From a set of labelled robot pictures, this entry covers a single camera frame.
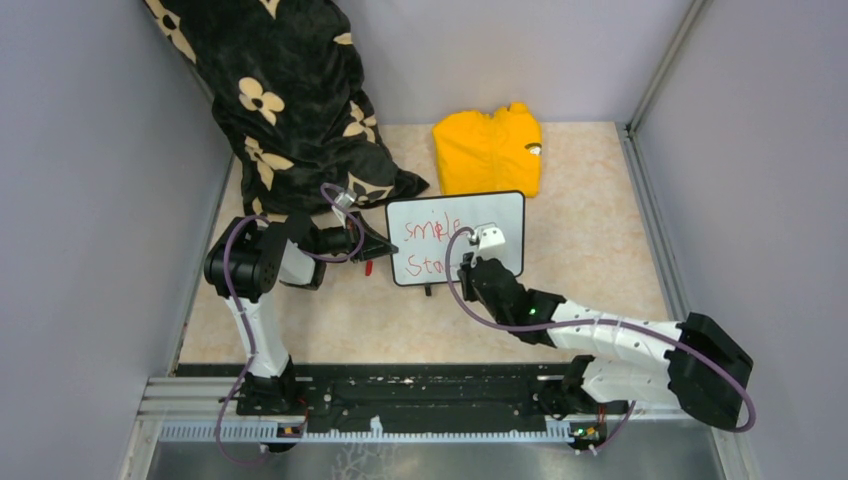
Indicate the white slotted cable duct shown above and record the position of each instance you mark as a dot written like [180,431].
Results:
[271,432]

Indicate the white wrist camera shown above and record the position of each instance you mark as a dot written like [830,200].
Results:
[342,201]
[488,242]

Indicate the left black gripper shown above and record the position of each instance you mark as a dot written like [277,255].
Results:
[373,245]

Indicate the right aluminium frame rail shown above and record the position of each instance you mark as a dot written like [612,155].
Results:
[733,450]

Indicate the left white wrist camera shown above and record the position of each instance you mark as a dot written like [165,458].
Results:
[342,201]

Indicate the black framed whiteboard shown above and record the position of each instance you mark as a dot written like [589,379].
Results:
[421,228]

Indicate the folded yellow shirt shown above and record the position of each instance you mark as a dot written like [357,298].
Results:
[478,152]

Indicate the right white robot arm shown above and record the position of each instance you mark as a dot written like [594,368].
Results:
[693,364]

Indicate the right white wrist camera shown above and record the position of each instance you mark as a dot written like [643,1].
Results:
[488,242]

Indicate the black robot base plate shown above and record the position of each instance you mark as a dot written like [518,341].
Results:
[437,398]

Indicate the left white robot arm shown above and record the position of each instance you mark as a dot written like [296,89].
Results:
[251,258]

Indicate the black floral fleece blanket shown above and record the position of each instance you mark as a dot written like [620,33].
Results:
[287,84]

